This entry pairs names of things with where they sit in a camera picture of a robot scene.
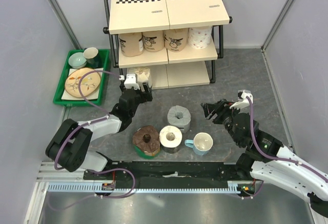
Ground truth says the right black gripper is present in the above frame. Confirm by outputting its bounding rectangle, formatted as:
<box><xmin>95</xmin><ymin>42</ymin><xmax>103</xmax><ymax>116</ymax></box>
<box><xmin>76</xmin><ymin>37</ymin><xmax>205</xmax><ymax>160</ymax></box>
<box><xmin>200</xmin><ymin>98</ymin><xmax>242</xmax><ymax>146</ymax></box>

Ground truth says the cream roll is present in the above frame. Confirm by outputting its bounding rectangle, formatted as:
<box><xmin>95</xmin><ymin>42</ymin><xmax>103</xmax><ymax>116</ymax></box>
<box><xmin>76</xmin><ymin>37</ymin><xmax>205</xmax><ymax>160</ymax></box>
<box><xmin>127</xmin><ymin>67</ymin><xmax>152</xmax><ymax>91</ymax></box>

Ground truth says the grey paper roll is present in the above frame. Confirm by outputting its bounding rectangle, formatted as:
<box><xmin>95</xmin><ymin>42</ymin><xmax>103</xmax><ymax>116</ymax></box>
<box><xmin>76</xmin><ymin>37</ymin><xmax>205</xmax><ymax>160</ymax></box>
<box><xmin>167</xmin><ymin>106</ymin><xmax>191</xmax><ymax>133</ymax></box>

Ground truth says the tan roll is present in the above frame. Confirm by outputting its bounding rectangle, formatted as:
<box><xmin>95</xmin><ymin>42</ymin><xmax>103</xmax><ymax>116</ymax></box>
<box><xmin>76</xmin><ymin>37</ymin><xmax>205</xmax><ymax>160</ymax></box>
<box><xmin>118</xmin><ymin>32</ymin><xmax>144</xmax><ymax>57</ymax></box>
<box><xmin>142</xmin><ymin>30</ymin><xmax>165</xmax><ymax>52</ymax></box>
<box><xmin>164</xmin><ymin>28</ymin><xmax>188</xmax><ymax>52</ymax></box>

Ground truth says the white paper roll front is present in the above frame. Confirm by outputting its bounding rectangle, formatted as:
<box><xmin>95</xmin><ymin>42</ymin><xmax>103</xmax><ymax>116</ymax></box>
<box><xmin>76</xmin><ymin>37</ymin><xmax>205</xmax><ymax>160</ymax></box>
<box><xmin>159</xmin><ymin>126</ymin><xmax>182</xmax><ymax>154</ymax></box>

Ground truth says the white paper roll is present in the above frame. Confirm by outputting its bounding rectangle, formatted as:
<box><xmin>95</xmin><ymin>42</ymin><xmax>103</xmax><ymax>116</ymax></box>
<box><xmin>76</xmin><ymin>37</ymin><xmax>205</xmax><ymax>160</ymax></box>
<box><xmin>159</xmin><ymin>126</ymin><xmax>182</xmax><ymax>154</ymax></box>
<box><xmin>188</xmin><ymin>26</ymin><xmax>212</xmax><ymax>49</ymax></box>

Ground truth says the dark brown roll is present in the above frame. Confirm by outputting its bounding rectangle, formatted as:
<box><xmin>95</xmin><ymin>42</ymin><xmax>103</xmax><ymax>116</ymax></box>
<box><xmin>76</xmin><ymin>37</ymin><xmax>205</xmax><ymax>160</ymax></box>
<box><xmin>132</xmin><ymin>126</ymin><xmax>160</xmax><ymax>159</ymax></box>

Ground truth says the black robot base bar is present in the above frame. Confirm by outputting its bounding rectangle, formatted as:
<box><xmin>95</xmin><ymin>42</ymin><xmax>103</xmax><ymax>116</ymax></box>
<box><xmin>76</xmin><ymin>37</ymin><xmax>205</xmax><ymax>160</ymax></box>
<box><xmin>105</xmin><ymin>160</ymin><xmax>254</xmax><ymax>190</ymax></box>

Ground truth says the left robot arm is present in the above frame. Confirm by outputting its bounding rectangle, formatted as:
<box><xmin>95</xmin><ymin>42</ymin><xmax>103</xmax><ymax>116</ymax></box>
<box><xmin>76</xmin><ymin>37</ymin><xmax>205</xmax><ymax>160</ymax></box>
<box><xmin>45</xmin><ymin>83</ymin><xmax>153</xmax><ymax>172</ymax></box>

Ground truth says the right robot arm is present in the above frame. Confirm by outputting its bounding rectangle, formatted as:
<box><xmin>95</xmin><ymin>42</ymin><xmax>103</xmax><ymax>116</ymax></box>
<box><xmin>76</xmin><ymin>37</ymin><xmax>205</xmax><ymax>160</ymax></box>
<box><xmin>201</xmin><ymin>98</ymin><xmax>327</xmax><ymax>217</ymax></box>

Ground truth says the light blue white mug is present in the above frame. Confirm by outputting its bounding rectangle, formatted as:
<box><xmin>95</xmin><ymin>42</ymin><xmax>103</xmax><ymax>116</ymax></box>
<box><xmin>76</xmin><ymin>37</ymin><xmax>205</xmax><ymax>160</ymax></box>
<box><xmin>184</xmin><ymin>132</ymin><xmax>214</xmax><ymax>156</ymax></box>

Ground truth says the green plastic tray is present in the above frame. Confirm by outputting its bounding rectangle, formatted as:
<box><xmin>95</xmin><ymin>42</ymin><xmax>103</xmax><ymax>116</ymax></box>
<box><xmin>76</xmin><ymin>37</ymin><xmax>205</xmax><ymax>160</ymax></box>
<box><xmin>53</xmin><ymin>49</ymin><xmax>111</xmax><ymax>107</ymax></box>

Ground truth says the round painted bird plate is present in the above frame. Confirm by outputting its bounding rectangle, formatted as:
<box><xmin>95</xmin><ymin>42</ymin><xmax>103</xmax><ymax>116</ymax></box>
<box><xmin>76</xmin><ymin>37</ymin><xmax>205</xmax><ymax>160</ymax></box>
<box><xmin>65</xmin><ymin>68</ymin><xmax>101</xmax><ymax>98</ymax></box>

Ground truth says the dark green white cup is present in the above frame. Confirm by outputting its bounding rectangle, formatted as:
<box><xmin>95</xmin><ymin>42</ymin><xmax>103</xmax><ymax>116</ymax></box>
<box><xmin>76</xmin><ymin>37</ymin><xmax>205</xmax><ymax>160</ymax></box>
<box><xmin>83</xmin><ymin>47</ymin><xmax>101</xmax><ymax>68</ymax></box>

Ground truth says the pale celadon bowl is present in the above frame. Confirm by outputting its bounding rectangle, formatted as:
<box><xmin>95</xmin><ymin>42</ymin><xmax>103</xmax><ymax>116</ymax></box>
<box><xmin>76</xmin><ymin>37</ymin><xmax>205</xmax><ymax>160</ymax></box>
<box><xmin>68</xmin><ymin>52</ymin><xmax>87</xmax><ymax>69</ymax></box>

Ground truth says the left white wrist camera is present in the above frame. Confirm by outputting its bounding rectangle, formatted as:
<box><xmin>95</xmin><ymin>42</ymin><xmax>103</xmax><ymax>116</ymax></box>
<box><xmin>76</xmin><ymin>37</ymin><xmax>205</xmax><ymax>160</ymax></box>
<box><xmin>119</xmin><ymin>73</ymin><xmax>140</xmax><ymax>90</ymax></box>

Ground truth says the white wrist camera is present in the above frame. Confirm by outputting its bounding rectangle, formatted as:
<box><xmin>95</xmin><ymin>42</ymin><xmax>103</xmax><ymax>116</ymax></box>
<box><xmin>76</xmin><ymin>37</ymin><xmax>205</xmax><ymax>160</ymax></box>
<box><xmin>230</xmin><ymin>89</ymin><xmax>253</xmax><ymax>109</ymax></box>
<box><xmin>119</xmin><ymin>73</ymin><xmax>140</xmax><ymax>90</ymax></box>

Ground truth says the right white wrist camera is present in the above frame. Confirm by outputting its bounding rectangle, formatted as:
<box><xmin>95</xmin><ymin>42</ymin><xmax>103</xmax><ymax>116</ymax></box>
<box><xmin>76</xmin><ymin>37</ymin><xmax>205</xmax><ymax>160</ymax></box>
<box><xmin>230</xmin><ymin>89</ymin><xmax>253</xmax><ymax>109</ymax></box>

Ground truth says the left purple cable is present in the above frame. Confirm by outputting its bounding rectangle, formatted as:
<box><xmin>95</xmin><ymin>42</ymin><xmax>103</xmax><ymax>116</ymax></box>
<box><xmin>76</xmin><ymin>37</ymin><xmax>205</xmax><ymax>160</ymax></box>
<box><xmin>54</xmin><ymin>70</ymin><xmax>136</xmax><ymax>198</ymax></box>

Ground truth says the black frame beige shelf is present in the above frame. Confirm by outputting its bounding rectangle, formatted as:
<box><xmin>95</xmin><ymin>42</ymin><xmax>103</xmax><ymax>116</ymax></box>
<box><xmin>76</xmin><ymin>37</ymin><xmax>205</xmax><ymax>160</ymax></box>
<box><xmin>103</xmin><ymin>0</ymin><xmax>232</xmax><ymax>89</ymax></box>

